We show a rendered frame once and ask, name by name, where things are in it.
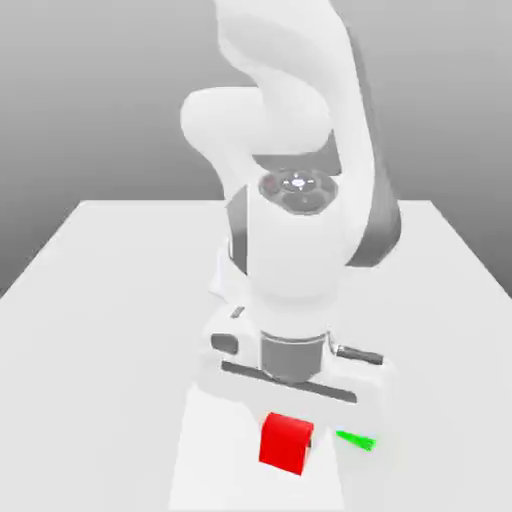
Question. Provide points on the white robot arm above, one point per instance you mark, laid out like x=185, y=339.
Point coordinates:
x=296, y=248

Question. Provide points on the small red cube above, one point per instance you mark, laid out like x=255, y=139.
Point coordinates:
x=284, y=444

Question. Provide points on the small green cube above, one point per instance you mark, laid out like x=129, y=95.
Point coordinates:
x=358, y=440

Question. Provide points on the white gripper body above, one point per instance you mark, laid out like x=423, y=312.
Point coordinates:
x=288, y=390

